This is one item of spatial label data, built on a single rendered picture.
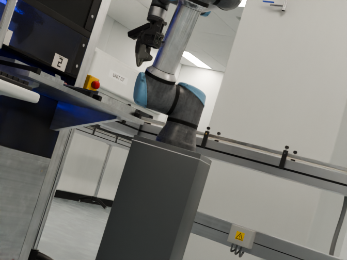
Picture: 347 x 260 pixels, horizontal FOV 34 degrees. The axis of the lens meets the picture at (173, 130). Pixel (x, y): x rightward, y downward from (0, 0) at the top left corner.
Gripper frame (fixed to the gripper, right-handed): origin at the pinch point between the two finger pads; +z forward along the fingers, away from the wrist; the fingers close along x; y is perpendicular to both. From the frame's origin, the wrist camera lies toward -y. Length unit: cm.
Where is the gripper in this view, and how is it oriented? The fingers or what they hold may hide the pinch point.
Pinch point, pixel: (137, 63)
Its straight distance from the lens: 241.4
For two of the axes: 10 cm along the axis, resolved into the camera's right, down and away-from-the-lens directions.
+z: -2.9, 9.5, -0.8
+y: 8.2, 2.1, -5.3
